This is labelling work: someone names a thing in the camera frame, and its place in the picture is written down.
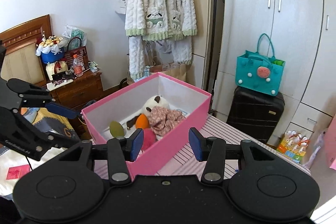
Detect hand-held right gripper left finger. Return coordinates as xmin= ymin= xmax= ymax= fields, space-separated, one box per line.
xmin=58 ymin=128 xmax=145 ymax=182

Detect brown paper bag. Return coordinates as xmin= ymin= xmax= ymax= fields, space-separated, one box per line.
xmin=143 ymin=63 xmax=187 ymax=81

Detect colourful box of bottles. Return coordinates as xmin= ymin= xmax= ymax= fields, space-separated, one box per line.
xmin=277 ymin=131 xmax=310 ymax=164

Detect orange soft toy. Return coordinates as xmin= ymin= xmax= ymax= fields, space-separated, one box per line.
xmin=135 ymin=114 xmax=150 ymax=128

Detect white green plastic bag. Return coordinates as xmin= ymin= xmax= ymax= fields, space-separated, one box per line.
xmin=62 ymin=25 xmax=87 ymax=47

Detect white cloth bag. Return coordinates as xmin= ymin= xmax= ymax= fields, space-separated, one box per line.
xmin=0 ymin=145 xmax=66 ymax=195

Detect white fleece pants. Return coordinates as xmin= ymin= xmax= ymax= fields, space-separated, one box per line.
xmin=128 ymin=35 xmax=193 ymax=84

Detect clear plastic bag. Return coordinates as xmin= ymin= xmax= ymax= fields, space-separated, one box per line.
xmin=304 ymin=132 xmax=327 ymax=169

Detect brown plaid handbag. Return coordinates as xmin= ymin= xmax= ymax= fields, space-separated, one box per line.
xmin=64 ymin=37 xmax=88 ymax=69

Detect pink cardboard box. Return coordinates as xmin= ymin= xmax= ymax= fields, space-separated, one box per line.
xmin=81 ymin=72 xmax=213 ymax=180

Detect grey wardrobe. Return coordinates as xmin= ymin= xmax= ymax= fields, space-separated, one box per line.
xmin=210 ymin=0 xmax=336 ymax=135

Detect white brown plush cat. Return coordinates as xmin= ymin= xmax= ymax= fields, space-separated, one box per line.
xmin=140 ymin=95 xmax=171 ymax=117

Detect red envelope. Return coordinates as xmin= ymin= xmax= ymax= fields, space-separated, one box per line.
xmin=7 ymin=165 xmax=30 ymax=178

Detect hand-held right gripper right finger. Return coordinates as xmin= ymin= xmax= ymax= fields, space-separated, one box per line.
xmin=188 ymin=127 xmax=275 ymax=182

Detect blue wrapped bouquet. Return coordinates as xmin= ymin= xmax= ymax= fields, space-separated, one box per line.
xmin=36 ymin=32 xmax=69 ymax=64

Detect black clothes rack pole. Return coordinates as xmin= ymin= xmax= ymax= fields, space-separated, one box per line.
xmin=210 ymin=0 xmax=226 ymax=94

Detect green soft toy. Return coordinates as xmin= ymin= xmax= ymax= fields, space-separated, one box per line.
xmin=109 ymin=121 xmax=126 ymax=138

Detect wooden nightstand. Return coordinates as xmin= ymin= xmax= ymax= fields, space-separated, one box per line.
xmin=47 ymin=72 xmax=104 ymax=132

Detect pink soft toy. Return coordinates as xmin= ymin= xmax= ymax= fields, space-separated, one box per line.
xmin=143 ymin=128 xmax=157 ymax=151

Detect small blue tissue pack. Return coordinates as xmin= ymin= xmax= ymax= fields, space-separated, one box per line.
xmin=171 ymin=108 xmax=188 ymax=117

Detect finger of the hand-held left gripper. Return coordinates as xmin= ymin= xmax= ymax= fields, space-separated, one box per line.
xmin=15 ymin=111 xmax=81 ymax=161
xmin=7 ymin=78 xmax=80 ymax=120

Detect black suitcase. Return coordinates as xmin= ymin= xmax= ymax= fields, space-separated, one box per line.
xmin=226 ymin=86 xmax=285 ymax=144

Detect teal felt handbag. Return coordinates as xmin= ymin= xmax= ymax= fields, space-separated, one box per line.
xmin=235 ymin=33 xmax=286 ymax=96

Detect cream pouch with red bow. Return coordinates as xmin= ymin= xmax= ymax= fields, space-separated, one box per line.
xmin=46 ymin=59 xmax=69 ymax=81

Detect wooden bed headboard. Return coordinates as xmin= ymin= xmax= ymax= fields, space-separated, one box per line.
xmin=0 ymin=14 xmax=51 ymax=86

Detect cartoon printed blanket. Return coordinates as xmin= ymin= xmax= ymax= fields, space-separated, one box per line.
xmin=21 ymin=107 xmax=79 ymax=140

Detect pink floral cloth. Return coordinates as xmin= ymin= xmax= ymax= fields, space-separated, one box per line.
xmin=148 ymin=106 xmax=185 ymax=135

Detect clear plastic bottle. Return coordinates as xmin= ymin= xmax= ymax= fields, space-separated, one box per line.
xmin=73 ymin=54 xmax=84 ymax=77

